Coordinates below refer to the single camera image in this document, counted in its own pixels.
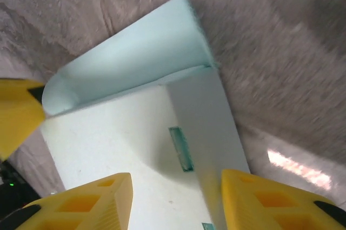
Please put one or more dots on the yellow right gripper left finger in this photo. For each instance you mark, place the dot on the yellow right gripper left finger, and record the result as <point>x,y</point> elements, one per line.
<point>108,208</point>

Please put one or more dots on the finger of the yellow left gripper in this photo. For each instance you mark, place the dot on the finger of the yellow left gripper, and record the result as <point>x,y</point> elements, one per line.
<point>16,116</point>

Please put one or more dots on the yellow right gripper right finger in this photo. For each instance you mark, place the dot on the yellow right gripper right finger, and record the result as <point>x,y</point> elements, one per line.
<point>243,208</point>

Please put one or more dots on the light blue paper box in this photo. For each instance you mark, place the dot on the light blue paper box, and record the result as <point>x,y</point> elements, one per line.
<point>108,146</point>

